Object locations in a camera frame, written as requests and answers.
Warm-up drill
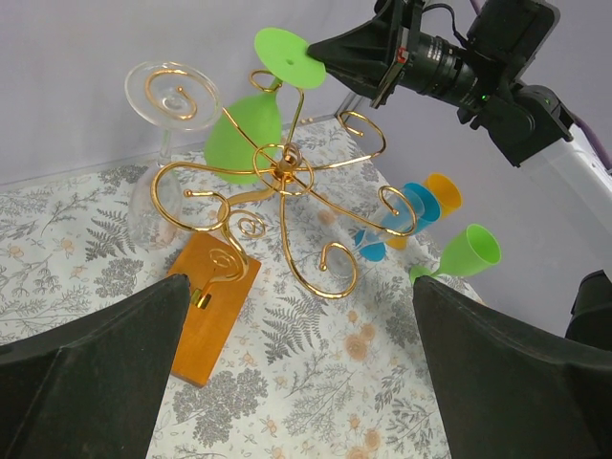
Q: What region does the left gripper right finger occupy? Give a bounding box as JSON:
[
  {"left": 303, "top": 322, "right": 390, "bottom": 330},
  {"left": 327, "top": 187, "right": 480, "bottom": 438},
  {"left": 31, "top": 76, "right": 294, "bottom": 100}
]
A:
[{"left": 413, "top": 276, "right": 611, "bottom": 458}]

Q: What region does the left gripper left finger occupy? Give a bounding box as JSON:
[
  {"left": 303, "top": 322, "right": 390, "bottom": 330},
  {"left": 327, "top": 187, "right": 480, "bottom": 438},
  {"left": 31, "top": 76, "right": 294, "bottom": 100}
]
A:
[{"left": 1, "top": 274, "right": 190, "bottom": 458}]

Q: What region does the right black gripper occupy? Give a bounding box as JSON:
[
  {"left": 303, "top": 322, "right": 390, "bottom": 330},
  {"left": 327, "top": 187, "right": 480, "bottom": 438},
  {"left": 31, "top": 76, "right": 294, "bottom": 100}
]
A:
[{"left": 307, "top": 1, "right": 478, "bottom": 108}]

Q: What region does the green wine glass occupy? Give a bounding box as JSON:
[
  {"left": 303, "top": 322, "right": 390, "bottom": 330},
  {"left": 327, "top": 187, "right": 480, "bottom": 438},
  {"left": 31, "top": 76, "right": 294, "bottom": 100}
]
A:
[
  {"left": 409, "top": 224, "right": 502, "bottom": 284},
  {"left": 204, "top": 27, "right": 326, "bottom": 185}
]

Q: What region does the blue wine glass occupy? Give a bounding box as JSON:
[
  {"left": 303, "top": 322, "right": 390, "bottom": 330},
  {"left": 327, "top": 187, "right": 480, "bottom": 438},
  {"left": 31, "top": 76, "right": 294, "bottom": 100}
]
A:
[{"left": 355, "top": 183, "right": 442, "bottom": 262}]

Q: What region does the orange wine glass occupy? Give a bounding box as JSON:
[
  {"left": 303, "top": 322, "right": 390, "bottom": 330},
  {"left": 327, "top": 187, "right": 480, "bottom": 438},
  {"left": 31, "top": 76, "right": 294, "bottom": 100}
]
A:
[{"left": 382, "top": 173, "right": 463, "bottom": 234}]

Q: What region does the clear wine glass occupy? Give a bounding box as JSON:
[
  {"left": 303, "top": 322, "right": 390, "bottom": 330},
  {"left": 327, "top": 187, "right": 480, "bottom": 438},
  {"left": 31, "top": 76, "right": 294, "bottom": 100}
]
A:
[
  {"left": 328, "top": 186, "right": 416, "bottom": 279},
  {"left": 124, "top": 61, "right": 221, "bottom": 251}
]

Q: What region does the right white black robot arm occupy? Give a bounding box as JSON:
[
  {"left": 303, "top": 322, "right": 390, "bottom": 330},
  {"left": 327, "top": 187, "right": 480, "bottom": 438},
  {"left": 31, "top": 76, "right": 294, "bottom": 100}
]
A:
[{"left": 307, "top": 1, "right": 611, "bottom": 349}]

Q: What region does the orange wooden rack base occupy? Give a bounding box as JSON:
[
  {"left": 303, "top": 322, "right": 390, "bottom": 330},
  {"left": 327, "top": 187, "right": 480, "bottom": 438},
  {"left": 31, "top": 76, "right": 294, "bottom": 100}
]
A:
[{"left": 167, "top": 233, "right": 261, "bottom": 387}]

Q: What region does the floral table mat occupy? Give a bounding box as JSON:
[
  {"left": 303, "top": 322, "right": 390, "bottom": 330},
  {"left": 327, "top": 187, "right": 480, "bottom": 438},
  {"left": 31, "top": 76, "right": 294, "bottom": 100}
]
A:
[{"left": 0, "top": 117, "right": 484, "bottom": 459}]

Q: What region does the gold wire glass rack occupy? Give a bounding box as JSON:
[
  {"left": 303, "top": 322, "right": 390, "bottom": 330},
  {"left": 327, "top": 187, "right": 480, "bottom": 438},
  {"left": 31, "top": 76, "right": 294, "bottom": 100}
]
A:
[{"left": 145, "top": 68, "right": 415, "bottom": 307}]

